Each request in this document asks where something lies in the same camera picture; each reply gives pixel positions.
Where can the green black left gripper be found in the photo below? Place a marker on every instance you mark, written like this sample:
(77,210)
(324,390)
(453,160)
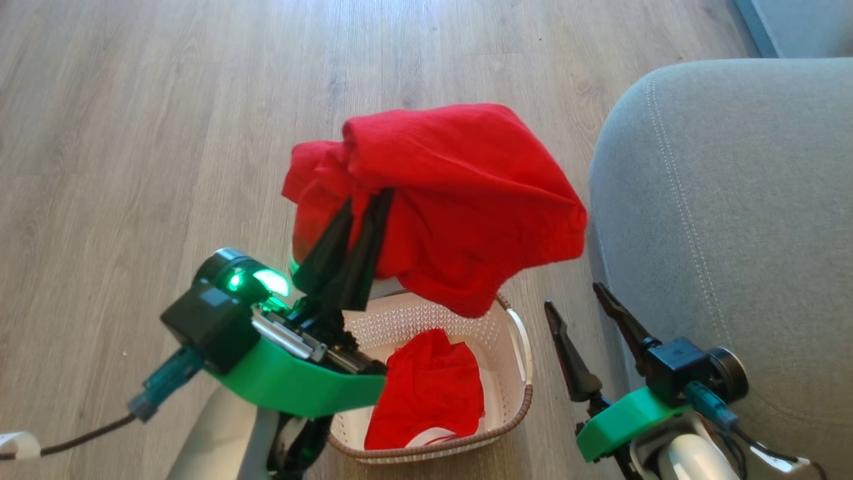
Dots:
(300,388)

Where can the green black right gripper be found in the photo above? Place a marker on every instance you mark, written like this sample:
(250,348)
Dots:
(616,420)

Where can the plain red garment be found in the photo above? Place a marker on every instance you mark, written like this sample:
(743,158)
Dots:
(466,200)

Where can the red garment with white patch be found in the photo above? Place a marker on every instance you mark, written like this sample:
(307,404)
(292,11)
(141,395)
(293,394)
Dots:
(426,386)

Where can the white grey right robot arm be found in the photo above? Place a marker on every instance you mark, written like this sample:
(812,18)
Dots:
(693,460)

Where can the white perforated laundry basket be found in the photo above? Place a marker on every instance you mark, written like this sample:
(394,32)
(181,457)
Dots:
(496,346)

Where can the grey fabric sofa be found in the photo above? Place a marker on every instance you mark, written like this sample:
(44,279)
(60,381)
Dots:
(733,213)

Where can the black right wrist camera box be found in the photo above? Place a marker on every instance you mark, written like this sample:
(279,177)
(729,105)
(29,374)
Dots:
(674,370)

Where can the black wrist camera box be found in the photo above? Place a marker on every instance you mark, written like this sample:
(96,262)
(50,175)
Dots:
(212,328)
(674,370)

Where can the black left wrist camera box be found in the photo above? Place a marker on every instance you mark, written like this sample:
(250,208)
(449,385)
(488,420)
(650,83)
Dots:
(212,328)

